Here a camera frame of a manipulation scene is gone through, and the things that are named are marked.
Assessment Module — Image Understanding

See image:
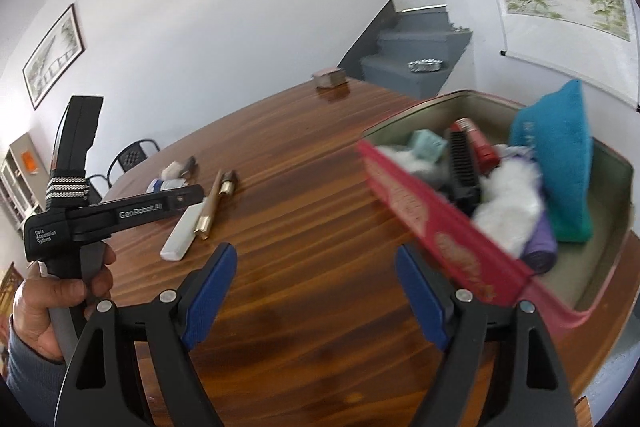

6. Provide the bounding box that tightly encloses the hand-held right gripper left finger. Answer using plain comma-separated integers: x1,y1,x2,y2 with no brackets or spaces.
56,242,238,427

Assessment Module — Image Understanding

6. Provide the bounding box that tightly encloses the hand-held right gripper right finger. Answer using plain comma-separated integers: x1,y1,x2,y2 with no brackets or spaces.
395,244,578,427

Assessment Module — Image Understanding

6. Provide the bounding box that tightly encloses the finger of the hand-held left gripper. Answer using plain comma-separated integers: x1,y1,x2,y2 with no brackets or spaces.
162,185,206,210

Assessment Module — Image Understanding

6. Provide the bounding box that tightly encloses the gold pen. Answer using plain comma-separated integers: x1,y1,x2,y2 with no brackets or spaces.
194,169,223,240

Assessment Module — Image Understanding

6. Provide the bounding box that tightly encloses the white plastic tube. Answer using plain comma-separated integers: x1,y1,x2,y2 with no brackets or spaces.
160,204,203,262

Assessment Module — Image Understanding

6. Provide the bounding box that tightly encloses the pink metal tin box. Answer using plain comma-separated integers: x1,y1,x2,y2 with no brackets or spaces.
356,89,636,343

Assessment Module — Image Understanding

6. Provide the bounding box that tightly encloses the black comb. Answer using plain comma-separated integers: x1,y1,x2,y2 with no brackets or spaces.
440,129,483,218

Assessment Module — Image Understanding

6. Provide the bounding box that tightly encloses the pale green small box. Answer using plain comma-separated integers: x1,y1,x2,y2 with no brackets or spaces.
410,129,448,165

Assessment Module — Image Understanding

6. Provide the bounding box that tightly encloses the red cylindrical can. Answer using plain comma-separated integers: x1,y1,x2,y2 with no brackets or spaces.
452,117,501,175

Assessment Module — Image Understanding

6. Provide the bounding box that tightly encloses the blue towel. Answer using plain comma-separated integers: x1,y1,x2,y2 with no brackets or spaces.
510,79,596,243

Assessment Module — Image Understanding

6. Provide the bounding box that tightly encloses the person's left forearm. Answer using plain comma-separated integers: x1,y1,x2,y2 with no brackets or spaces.
0,314,68,388

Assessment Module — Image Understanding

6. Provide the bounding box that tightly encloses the person's left hand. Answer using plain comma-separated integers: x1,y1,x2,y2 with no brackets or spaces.
12,237,117,363

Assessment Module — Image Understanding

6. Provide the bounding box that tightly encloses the black metal chair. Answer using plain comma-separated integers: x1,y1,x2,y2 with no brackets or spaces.
85,174,111,198
107,138,161,188

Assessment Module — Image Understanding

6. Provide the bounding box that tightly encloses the white cabinet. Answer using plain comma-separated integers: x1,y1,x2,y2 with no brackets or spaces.
0,132,51,238

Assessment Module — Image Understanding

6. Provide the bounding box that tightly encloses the wooden desk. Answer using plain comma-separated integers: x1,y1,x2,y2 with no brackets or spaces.
97,79,636,427

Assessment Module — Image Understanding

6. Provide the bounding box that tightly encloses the purple trash bag roll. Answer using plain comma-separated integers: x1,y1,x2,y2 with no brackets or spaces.
505,147,558,275

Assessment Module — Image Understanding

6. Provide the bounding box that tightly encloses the small brown box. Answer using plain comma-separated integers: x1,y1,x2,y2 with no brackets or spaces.
311,68,347,88

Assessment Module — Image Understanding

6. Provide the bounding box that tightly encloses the grey staircase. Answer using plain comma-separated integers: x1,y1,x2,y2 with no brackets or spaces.
340,0,473,100

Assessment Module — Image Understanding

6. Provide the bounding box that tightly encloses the foil tray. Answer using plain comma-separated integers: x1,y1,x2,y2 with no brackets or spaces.
407,58,443,74

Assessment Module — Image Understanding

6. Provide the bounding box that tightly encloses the framed wall picture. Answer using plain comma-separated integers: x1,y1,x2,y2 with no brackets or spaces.
22,3,83,110

